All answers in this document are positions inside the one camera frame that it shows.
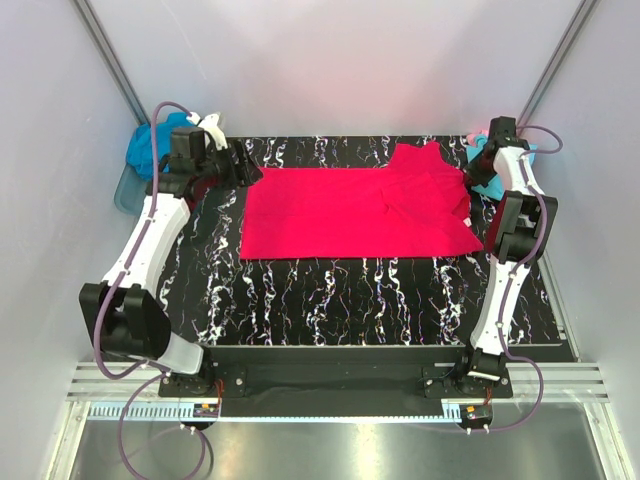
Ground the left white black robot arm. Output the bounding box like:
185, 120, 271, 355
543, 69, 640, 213
79, 123, 262, 396

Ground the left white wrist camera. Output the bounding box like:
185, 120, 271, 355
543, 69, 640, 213
186, 112, 228, 151

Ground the aluminium corner post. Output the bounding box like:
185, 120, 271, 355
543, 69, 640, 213
517, 0, 600, 127
70, 0, 150, 124

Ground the blue crumpled t shirt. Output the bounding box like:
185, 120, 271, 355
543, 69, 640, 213
125, 112, 191, 181

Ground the right aluminium corner post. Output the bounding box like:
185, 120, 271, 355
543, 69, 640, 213
517, 0, 600, 127

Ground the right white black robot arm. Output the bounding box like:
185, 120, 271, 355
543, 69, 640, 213
452, 116, 558, 397

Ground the clear teal plastic bin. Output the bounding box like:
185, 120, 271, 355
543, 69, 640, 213
114, 163, 147, 217

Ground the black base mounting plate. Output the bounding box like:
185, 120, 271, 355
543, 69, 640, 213
159, 346, 513, 420

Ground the folded pink t shirt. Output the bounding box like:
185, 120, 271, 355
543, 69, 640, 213
466, 130, 488, 147

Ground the folded light blue t shirt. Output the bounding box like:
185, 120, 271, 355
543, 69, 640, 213
467, 142, 539, 200

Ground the left aluminium corner post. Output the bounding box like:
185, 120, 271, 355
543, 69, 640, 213
70, 0, 150, 124

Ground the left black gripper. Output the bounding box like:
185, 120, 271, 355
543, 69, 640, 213
197, 138, 262, 192

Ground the white slotted cable duct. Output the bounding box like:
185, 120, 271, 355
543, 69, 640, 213
87, 402, 220, 422

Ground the red t shirt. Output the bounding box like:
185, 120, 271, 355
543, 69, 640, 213
240, 142, 483, 260

